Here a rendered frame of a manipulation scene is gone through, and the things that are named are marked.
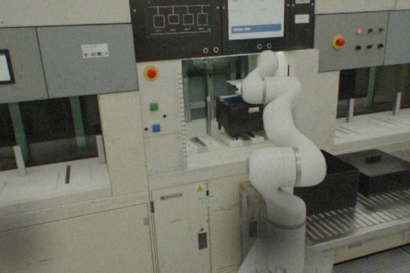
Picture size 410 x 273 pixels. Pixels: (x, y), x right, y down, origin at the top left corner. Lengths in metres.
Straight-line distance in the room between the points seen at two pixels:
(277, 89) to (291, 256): 0.58
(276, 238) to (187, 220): 0.79
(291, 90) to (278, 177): 0.39
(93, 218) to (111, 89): 0.60
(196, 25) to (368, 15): 0.91
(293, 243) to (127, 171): 0.86
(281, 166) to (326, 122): 1.02
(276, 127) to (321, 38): 0.84
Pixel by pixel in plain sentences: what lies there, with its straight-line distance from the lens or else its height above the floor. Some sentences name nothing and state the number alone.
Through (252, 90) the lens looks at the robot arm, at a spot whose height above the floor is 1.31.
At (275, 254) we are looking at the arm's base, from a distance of 1.20.
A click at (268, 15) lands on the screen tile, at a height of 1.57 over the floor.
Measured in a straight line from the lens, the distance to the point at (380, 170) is 1.86.
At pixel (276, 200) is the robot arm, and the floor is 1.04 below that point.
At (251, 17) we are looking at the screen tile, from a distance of 1.74.
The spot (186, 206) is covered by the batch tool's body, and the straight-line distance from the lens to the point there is 1.84.
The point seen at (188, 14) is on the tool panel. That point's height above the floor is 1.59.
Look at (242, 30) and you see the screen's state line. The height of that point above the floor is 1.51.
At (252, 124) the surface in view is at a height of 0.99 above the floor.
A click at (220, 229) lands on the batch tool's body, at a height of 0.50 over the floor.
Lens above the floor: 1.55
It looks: 17 degrees down
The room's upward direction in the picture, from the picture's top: 3 degrees counter-clockwise
